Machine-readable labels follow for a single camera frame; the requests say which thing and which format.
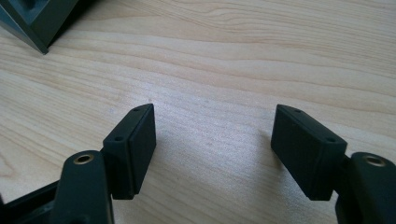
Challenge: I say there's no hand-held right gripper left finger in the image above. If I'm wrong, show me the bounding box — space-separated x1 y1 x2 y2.
102 103 157 201

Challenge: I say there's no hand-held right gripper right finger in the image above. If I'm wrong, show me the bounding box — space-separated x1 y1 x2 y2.
270 104 348 202

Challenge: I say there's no dark grey plastic box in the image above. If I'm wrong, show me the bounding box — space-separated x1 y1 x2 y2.
0 0 82 56

